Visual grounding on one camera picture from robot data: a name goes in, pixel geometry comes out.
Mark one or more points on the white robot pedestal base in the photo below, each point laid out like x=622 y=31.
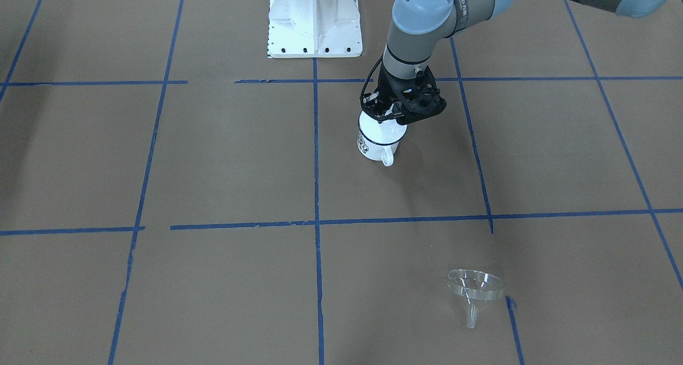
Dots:
x=314 y=28

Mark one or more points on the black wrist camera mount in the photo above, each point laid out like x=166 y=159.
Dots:
x=420 y=98

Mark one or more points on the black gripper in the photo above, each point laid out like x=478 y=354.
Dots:
x=386 y=81

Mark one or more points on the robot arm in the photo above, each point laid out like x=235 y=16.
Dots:
x=417 y=25

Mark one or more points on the white enamel mug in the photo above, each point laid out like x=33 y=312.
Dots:
x=378 y=141

